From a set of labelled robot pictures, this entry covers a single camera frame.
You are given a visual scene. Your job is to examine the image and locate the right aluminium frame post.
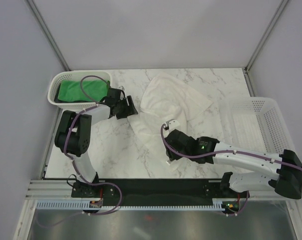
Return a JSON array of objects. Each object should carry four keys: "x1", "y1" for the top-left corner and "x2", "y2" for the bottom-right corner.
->
[{"x1": 243, "y1": 0, "x2": 290, "y2": 74}]

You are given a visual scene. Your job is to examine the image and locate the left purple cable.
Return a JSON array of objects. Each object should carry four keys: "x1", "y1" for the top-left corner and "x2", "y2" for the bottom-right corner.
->
[{"x1": 65, "y1": 75, "x2": 111, "y2": 187}]

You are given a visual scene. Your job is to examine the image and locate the left aluminium frame post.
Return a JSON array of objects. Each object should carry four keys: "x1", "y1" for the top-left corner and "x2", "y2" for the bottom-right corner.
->
[{"x1": 25, "y1": 0, "x2": 71, "y2": 72}]

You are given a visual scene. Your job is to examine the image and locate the white perforated basket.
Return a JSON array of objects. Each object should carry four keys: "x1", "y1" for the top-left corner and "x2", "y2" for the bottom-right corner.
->
[
  {"x1": 219, "y1": 97, "x2": 295, "y2": 154},
  {"x1": 48, "y1": 70, "x2": 113, "y2": 110}
]

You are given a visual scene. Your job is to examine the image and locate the green towel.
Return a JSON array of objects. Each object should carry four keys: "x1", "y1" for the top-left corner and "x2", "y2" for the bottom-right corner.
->
[{"x1": 58, "y1": 79, "x2": 110, "y2": 103}]

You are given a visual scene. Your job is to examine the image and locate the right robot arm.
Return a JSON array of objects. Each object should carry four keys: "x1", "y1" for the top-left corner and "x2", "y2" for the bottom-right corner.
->
[{"x1": 161, "y1": 129, "x2": 302, "y2": 200}]

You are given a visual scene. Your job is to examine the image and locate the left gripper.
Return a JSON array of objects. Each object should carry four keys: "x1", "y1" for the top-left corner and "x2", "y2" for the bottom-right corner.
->
[{"x1": 116, "y1": 96, "x2": 138, "y2": 121}]

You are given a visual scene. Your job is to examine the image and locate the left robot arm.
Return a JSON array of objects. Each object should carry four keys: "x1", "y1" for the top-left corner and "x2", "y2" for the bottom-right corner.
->
[{"x1": 54, "y1": 88, "x2": 138, "y2": 197}]

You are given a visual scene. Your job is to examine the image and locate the purple cable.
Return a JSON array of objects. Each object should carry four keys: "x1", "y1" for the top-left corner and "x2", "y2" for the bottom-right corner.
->
[
  {"x1": 160, "y1": 124, "x2": 302, "y2": 188},
  {"x1": 65, "y1": 75, "x2": 111, "y2": 187}
]

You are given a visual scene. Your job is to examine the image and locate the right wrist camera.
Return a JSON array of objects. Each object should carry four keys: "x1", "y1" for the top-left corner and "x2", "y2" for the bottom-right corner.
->
[{"x1": 164, "y1": 119, "x2": 180, "y2": 131}]

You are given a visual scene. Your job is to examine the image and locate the white perforated basket left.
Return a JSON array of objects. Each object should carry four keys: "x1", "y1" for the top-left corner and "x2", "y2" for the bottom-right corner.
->
[{"x1": 48, "y1": 70, "x2": 113, "y2": 110}]

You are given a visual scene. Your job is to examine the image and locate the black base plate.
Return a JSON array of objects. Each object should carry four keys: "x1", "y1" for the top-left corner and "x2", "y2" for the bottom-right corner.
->
[{"x1": 71, "y1": 178, "x2": 247, "y2": 206}]

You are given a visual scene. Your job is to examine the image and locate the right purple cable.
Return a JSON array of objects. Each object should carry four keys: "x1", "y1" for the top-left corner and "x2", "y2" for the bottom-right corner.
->
[{"x1": 160, "y1": 124, "x2": 302, "y2": 188}]

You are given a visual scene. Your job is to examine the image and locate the white perforated basket right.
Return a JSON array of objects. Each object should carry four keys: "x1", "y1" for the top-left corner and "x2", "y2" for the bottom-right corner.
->
[{"x1": 219, "y1": 97, "x2": 295, "y2": 154}]

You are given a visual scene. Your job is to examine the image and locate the aluminium frame post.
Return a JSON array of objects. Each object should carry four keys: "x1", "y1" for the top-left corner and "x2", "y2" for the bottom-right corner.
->
[
  {"x1": 25, "y1": 0, "x2": 71, "y2": 72},
  {"x1": 243, "y1": 0, "x2": 290, "y2": 74}
]

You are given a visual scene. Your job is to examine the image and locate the white towel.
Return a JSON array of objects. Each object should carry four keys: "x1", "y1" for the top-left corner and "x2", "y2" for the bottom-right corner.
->
[{"x1": 128, "y1": 72, "x2": 212, "y2": 172}]

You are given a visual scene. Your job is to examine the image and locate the white cable duct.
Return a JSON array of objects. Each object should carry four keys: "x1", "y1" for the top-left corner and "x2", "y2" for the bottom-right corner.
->
[{"x1": 36, "y1": 199, "x2": 238, "y2": 211}]

